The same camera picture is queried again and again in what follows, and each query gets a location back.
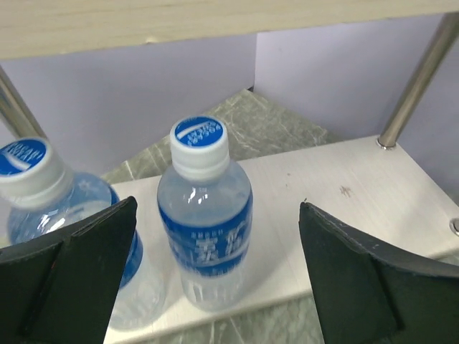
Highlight wooden two-tier shelf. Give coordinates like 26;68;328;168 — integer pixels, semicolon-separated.
1;1;458;343

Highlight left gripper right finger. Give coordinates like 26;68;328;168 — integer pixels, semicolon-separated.
299;202;458;343

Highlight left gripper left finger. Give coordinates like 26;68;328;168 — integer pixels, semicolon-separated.
1;196;138;343

